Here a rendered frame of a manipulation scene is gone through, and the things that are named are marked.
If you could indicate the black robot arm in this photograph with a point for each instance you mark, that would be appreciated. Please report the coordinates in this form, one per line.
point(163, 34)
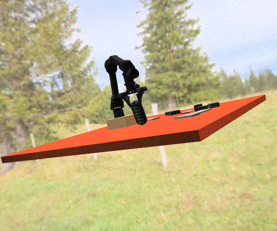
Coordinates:
point(129, 73)

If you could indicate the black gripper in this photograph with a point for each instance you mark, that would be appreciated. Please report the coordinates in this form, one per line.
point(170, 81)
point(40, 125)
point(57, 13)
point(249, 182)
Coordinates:
point(130, 86)

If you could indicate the dark grey switch panel with green rocker switches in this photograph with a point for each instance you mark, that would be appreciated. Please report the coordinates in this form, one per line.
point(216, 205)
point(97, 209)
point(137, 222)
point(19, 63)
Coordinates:
point(138, 112)

